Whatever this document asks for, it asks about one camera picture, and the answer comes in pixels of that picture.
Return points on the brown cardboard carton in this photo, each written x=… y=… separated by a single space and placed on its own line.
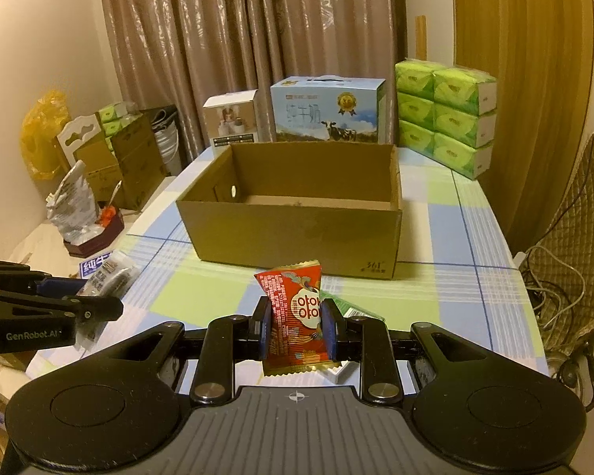
x=133 y=163

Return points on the brown cardboard box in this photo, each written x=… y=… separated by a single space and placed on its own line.
x=287 y=242

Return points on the plaid tablecloth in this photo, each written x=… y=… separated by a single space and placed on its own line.
x=450 y=267

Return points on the stack of green tissue packs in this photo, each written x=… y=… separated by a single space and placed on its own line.
x=445 y=118

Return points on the blue milk carton case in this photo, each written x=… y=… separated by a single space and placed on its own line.
x=321 y=109

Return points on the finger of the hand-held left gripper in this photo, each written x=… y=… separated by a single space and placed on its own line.
x=94 y=308
x=54 y=286

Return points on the crumpled silver plastic bag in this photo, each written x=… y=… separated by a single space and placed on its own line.
x=72 y=198

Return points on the wooden door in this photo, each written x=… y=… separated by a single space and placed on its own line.
x=519 y=84

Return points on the dark clear snack packet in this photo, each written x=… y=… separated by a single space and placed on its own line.
x=106 y=277

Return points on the blue printed milk carton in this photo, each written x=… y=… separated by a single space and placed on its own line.
x=91 y=267

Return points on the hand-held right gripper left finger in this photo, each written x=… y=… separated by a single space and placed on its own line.
x=265 y=329

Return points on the green white carton box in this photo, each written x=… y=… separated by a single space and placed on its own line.
x=359 y=310

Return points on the small orange object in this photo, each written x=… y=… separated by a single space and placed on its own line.
x=108 y=214

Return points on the red snack packet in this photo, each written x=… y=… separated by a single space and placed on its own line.
x=297 y=307

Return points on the quilted beige chair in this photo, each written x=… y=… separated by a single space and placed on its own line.
x=574 y=267

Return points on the small white picture box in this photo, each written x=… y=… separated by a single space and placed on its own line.
x=227 y=118

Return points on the yellow plastic bag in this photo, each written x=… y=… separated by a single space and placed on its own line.
x=42 y=128

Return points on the white carved chair back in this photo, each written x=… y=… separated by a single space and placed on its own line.
x=79 y=133

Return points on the white bucket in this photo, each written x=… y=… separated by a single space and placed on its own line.
x=168 y=143

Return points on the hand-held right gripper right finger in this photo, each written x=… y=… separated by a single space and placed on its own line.
x=329 y=330

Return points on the brown curtains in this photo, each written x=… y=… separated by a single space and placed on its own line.
x=227 y=34

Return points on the green tissue bundle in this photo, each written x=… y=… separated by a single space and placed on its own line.
x=111 y=116

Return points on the dark red wooden tray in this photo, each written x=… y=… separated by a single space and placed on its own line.
x=94 y=243

